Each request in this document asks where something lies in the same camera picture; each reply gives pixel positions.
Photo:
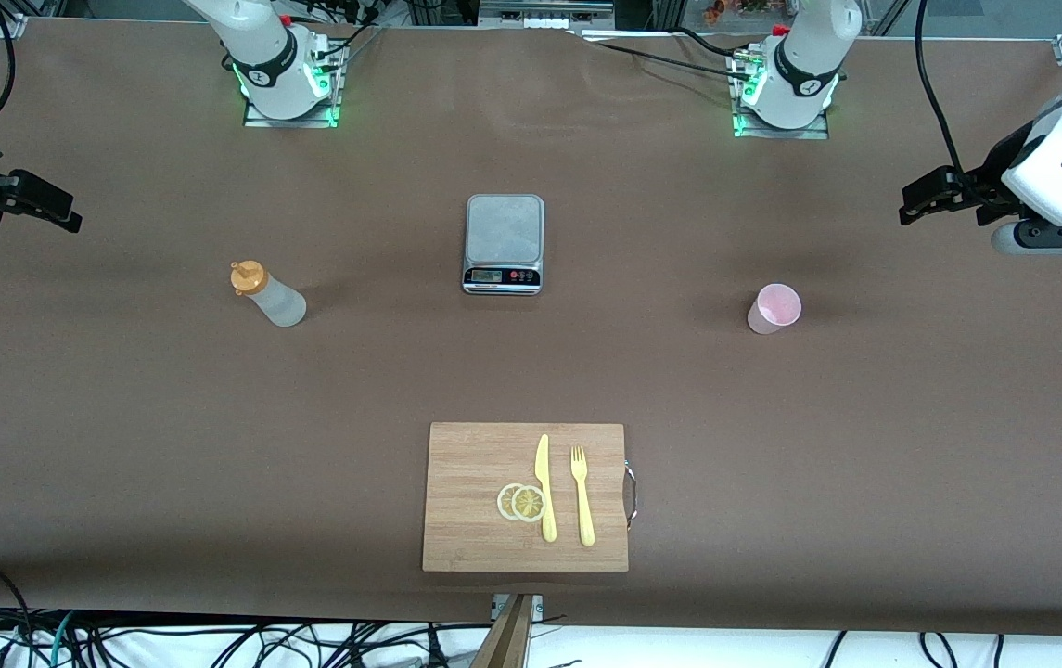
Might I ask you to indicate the colourful toy food pile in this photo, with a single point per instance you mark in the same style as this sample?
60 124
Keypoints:
721 11

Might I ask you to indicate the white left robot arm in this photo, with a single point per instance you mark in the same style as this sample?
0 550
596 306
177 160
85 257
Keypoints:
804 56

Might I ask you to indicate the white power strip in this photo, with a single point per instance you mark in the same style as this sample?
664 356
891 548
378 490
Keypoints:
530 21

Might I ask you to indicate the translucent sauce bottle orange cap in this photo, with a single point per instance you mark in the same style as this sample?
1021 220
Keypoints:
280 304

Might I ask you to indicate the wooden support beam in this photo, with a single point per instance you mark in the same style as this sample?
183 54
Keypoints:
507 645

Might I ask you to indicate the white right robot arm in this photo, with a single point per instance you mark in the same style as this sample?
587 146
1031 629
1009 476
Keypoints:
262 46

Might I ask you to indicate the bamboo cutting board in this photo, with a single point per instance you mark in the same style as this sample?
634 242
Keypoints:
466 520

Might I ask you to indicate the yellow plastic knife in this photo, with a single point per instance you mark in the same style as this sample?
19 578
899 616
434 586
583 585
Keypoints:
549 520

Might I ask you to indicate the silver digital kitchen scale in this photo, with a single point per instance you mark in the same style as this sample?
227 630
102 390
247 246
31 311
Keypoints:
505 232

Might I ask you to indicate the metal table edge bracket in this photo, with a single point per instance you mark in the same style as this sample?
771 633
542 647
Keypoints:
538 608

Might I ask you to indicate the yellow plastic fork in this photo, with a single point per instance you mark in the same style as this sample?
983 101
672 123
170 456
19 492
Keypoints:
586 520

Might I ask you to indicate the pink plastic cup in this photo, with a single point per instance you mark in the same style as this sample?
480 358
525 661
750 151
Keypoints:
772 311

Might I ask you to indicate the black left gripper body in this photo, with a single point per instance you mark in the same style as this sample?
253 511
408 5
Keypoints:
991 173

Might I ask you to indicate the lemon slice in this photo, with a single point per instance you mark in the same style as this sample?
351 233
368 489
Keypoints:
528 504
503 502

